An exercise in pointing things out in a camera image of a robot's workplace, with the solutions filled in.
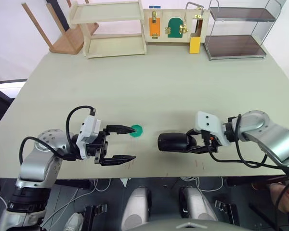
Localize green arched busy board door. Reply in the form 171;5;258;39
167;17;184;39

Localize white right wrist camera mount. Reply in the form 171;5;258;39
195;111;232;147

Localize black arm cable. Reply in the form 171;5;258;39
208;113;289;231
18;105;97;167

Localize white sneaker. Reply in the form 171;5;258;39
63;212;84;231

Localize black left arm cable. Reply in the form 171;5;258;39
18;105;97;167

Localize yellow busy board door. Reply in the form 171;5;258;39
189;36;201;54

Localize silver robot leg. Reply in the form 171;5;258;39
179;186;218;222
121;186;153;231

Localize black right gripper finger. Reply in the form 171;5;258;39
182;145;208;154
186;128;203;142

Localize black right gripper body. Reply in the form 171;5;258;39
201;129;219;154

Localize black metal frame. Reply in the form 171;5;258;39
0;78;27;137

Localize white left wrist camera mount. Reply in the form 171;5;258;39
76;115;102;160

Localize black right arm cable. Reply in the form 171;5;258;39
208;113;289;231

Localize orange busy board door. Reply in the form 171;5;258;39
149;17;162;39

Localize black computer mouse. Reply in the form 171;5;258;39
158;132;197;153

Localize green octagonal flat piece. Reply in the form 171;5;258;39
129;124;144;139

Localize white floor cable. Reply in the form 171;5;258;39
39;178;111;228
179;177;224;193

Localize person's bare hand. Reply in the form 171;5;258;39
270;182;289;213

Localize light wooden two-tier shelf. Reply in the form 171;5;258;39
69;0;148;60

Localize metal rack with dark shelves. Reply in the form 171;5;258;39
203;0;288;61

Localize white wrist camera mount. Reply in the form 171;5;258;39
76;115;102;160
195;111;232;147

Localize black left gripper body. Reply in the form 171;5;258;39
85;128;109;167

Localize wooden lock busy board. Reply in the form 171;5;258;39
143;8;211;46

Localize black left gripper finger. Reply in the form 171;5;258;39
98;155;137;167
105;124;137;135

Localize grey robot torso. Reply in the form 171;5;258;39
144;217;246;231

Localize brown wooden stool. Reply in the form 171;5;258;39
21;0;100;55

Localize metal busy board handle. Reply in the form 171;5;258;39
185;2;205;15

